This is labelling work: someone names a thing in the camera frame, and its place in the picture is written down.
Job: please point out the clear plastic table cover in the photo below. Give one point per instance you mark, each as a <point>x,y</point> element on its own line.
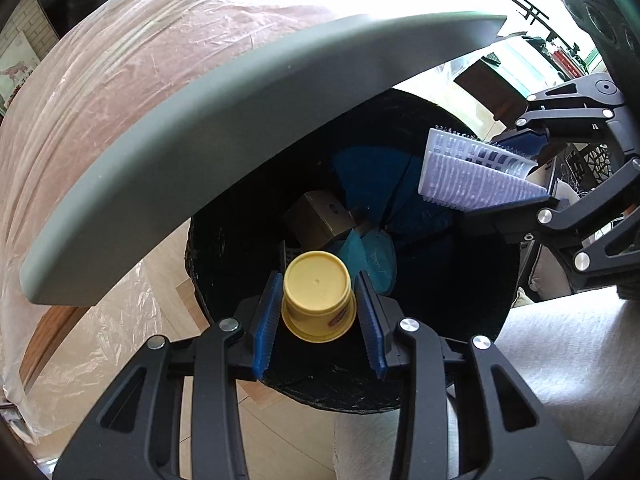
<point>100,135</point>

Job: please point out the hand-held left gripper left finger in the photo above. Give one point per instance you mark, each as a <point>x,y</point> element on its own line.
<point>265,330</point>

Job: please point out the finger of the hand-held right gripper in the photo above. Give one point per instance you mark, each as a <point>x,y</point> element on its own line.
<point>575,105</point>
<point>565,220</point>

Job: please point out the white fabric cushion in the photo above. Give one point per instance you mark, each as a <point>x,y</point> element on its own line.
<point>525,385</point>

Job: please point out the black-lined trash bin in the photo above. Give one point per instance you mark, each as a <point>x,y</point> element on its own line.
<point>450,285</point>

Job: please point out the brown cardboard box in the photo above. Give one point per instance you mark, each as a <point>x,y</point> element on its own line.
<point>312,217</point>

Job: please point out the framed animal painting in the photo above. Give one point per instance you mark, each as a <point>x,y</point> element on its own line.
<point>17,70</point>

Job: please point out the carved dark wood furniture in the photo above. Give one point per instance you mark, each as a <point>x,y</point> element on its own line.
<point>585,165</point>

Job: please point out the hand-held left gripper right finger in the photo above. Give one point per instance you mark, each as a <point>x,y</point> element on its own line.
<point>372,330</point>

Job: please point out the yellow plastic container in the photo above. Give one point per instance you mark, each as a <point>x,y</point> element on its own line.
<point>317,290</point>

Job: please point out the dark blue bag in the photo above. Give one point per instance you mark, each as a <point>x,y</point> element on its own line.
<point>370,175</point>

